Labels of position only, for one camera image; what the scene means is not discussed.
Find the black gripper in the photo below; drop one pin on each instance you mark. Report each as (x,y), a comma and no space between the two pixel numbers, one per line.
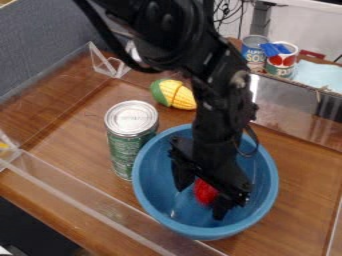
(207,157)

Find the red toy strawberry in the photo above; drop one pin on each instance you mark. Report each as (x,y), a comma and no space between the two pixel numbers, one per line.
(205,192)

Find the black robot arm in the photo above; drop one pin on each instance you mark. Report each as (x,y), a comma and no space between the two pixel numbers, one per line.
(169,35)

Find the blue bowl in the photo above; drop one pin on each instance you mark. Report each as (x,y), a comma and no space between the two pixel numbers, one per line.
(175,208)

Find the clear acrylic front barrier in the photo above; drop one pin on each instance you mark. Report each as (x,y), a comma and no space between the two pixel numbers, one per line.
(93,218)

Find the clear acrylic barrier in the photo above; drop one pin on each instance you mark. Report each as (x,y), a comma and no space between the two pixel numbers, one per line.
(93,218)
(318,100)

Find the green tin can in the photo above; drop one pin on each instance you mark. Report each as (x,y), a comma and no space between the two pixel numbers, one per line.
(131,124)

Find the yellow toy corn cob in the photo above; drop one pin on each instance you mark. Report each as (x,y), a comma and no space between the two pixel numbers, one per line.
(173,94)

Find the clear acrylic back barrier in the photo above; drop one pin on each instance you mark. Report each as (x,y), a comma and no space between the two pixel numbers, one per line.
(318,100)

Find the red white tomato can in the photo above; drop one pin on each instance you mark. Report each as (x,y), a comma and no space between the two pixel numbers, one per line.
(281,65)

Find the blue soup can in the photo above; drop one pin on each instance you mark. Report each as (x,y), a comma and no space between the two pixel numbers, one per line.
(253,52)

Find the light blue cloth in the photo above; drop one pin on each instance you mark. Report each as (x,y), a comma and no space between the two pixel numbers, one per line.
(320,75)

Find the blue plastic clip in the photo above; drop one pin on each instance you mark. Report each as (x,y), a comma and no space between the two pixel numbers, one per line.
(274,49)

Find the clear acrylic bracket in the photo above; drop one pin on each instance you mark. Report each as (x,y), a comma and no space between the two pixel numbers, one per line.
(107,65)

